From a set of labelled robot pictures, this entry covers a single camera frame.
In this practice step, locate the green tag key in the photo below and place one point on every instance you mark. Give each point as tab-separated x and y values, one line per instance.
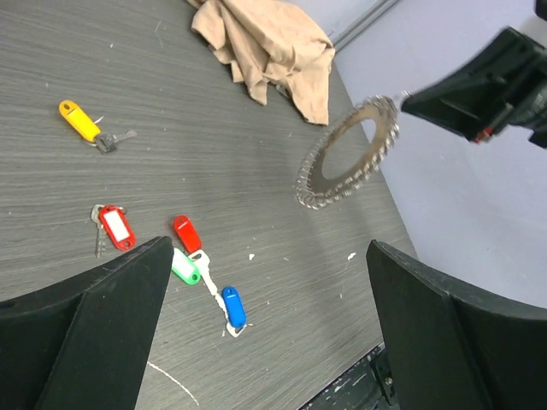
184	268

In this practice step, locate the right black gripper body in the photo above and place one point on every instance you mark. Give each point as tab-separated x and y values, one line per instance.
523	100

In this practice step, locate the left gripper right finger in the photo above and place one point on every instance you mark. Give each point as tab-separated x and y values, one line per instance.
453	345

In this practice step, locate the yellow tag key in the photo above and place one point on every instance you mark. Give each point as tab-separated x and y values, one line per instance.
89	131

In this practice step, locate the red tag key on table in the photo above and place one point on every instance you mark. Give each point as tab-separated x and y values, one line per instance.
192	243

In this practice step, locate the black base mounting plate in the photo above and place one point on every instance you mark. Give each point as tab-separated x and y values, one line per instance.
367	385

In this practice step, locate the beige crumpled cloth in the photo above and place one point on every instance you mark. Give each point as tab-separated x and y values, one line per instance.
270	42

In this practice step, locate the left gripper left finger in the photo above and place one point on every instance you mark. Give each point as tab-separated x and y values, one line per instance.
84	342

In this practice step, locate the large metal keyring strip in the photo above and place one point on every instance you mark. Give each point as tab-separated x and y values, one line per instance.
350	153

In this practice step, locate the blue tag key centre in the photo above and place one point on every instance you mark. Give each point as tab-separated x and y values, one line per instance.
235	312

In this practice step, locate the red tag key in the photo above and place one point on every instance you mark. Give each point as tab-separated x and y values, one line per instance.
112	224
192	243

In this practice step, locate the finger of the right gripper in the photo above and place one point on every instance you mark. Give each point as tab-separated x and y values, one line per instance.
463	102

